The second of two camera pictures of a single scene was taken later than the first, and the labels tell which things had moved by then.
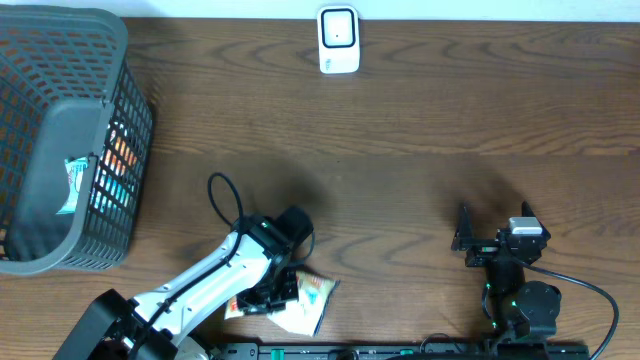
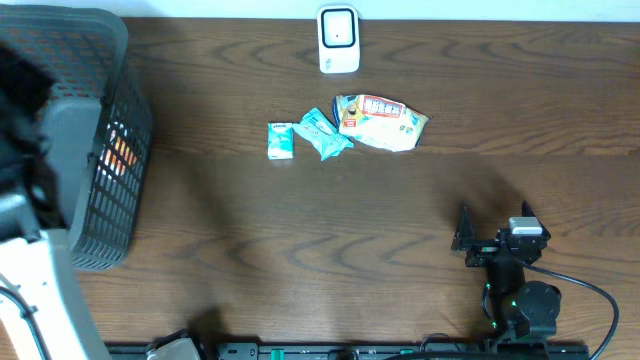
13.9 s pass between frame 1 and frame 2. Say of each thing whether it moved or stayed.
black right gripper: stayed
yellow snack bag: moved
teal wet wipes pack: moved
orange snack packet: stayed
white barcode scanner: stayed
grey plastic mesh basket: stayed
